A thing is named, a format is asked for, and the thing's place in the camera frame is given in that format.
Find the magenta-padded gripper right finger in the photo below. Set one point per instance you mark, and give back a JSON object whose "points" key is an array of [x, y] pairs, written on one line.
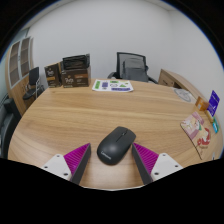
{"points": [[156, 164]]}

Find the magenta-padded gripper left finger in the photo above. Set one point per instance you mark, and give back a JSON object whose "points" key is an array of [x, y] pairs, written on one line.
{"points": [[66, 163]]}

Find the black computer mouse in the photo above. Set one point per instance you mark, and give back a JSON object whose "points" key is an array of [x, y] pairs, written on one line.
{"points": [[115, 146]]}

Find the cartoon print mouse pad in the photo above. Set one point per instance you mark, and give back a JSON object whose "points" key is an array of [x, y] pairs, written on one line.
{"points": [[195, 131]]}

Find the black leather armchair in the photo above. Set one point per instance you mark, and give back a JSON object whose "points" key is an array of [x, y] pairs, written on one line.
{"points": [[8, 130]]}

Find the green tissue pack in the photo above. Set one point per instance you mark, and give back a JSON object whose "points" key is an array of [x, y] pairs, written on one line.
{"points": [[215, 125]]}

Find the orange cardboard box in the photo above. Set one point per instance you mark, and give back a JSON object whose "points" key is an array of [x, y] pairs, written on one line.
{"points": [[201, 104]]}

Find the purple card package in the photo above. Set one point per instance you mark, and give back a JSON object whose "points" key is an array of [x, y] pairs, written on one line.
{"points": [[213, 102]]}

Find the wooden side desk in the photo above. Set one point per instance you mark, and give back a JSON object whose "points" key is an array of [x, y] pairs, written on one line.
{"points": [[173, 80]]}

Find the black visitor chair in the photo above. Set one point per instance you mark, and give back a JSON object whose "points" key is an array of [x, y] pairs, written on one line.
{"points": [[33, 83]]}

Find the white printed paper sheet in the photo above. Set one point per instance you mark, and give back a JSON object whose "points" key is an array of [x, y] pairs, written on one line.
{"points": [[112, 85]]}

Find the grey backpack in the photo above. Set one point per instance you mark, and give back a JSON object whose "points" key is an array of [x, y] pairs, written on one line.
{"points": [[134, 70]]}

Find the wooden shelf unit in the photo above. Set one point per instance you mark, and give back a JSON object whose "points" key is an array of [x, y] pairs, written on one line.
{"points": [[16, 76]]}

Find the black open box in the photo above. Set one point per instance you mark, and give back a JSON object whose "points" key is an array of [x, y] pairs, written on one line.
{"points": [[76, 61]]}

